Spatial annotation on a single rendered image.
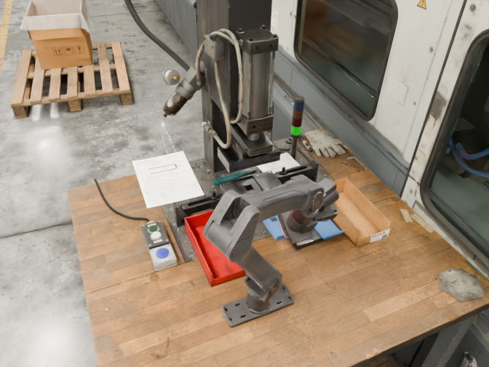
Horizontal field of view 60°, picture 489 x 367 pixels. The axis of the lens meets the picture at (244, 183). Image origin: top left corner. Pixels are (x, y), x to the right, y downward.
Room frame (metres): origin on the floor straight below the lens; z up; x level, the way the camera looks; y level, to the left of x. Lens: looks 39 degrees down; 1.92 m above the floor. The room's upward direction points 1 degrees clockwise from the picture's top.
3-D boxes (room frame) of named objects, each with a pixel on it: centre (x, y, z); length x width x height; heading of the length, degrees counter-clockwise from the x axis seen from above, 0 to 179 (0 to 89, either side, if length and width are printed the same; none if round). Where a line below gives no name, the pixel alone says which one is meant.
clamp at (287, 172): (1.24, -0.18, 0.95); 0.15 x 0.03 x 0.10; 114
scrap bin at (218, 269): (0.90, 0.09, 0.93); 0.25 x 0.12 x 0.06; 24
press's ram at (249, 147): (1.19, 0.02, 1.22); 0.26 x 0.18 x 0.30; 24
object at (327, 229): (1.01, -0.26, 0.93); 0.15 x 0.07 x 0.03; 27
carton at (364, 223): (1.07, -0.37, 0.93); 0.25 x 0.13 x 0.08; 24
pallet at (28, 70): (3.88, 1.70, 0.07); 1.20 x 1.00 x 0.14; 18
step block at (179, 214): (1.03, 0.20, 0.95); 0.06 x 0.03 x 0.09; 114
